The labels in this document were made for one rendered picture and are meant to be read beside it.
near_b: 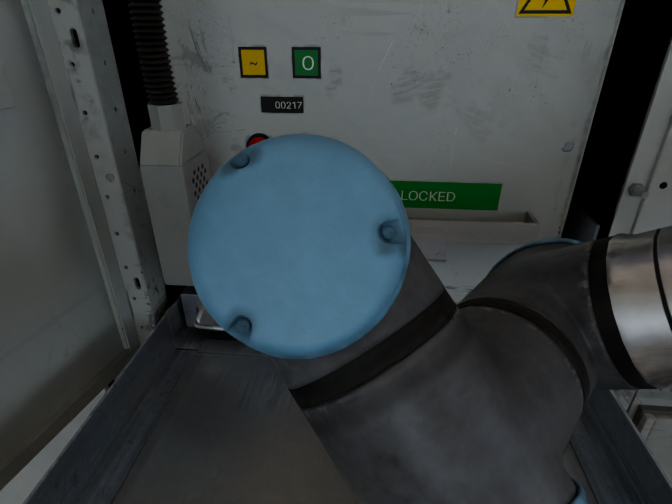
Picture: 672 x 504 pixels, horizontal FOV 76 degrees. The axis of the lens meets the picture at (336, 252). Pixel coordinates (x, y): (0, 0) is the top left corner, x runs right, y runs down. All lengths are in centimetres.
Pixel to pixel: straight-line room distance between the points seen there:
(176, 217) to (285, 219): 33
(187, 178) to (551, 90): 40
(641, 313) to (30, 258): 56
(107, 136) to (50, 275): 18
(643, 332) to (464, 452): 12
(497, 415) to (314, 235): 10
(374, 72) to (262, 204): 37
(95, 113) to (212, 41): 15
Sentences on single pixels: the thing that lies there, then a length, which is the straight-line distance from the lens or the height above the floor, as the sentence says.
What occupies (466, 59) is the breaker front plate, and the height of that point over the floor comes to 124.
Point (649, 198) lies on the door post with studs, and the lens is 58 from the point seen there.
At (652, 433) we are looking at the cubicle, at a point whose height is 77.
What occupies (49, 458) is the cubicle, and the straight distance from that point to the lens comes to 98.
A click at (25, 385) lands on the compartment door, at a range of 63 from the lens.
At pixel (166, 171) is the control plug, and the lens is 47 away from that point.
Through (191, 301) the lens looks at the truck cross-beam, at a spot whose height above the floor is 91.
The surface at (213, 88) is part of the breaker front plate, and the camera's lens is 55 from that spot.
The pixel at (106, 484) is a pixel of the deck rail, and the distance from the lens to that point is 56.
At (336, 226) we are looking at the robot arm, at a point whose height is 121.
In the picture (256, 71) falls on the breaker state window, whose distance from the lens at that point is 53.
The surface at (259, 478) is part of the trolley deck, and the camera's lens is 52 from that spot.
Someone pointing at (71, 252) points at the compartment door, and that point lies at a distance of 62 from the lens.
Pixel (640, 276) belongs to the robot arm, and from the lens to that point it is 27.
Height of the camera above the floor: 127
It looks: 28 degrees down
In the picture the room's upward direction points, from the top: straight up
